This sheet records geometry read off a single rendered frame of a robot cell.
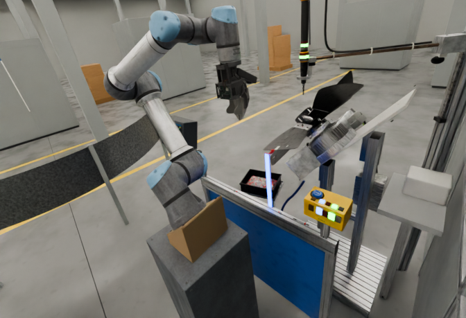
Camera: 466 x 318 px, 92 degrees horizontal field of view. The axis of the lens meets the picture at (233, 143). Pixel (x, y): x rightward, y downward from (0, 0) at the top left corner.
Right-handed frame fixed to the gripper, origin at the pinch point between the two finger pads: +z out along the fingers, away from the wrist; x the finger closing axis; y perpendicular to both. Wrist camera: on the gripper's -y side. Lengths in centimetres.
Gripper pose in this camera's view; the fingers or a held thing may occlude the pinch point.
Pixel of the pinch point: (240, 116)
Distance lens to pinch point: 84.4
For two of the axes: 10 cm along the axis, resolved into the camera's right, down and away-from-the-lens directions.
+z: 1.3, 8.9, 4.5
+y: -6.6, 4.1, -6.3
